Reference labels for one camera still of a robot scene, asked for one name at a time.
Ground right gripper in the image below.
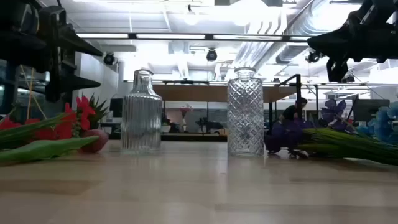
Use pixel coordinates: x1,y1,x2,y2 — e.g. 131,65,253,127
307,0,398,82

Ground dark computer monitor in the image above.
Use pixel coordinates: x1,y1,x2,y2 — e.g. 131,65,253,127
353,98,390,123
109,98,124,118

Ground wooden shelf with black legs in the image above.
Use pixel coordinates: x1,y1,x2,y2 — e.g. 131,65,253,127
152,80,298,138

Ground pink flowers in vase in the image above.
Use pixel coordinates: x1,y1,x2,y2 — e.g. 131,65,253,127
179,104,194,133

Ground yellow cable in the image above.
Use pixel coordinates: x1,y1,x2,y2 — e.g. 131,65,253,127
19,65,47,121

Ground red artificial flower bunch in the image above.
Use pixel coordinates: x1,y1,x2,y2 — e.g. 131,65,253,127
0,95,97,150

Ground person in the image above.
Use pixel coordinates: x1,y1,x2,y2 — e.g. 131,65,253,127
279,97,308,124

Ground dark red artificial tulip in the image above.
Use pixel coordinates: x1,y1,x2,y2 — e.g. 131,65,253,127
0,129,109,164

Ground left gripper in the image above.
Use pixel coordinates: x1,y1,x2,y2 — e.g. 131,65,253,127
0,0,104,103

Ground ribbed clear glass vase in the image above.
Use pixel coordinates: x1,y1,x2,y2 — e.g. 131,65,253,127
120,68,163,156

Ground diamond-pattern clear glass vase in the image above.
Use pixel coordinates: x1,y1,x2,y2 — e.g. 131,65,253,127
226,67,265,157

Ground purple artificial flower bunch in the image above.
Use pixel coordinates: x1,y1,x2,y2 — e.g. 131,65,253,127
264,98,398,166

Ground round white ceiling lamp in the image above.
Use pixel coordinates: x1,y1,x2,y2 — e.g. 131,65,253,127
183,4,200,26

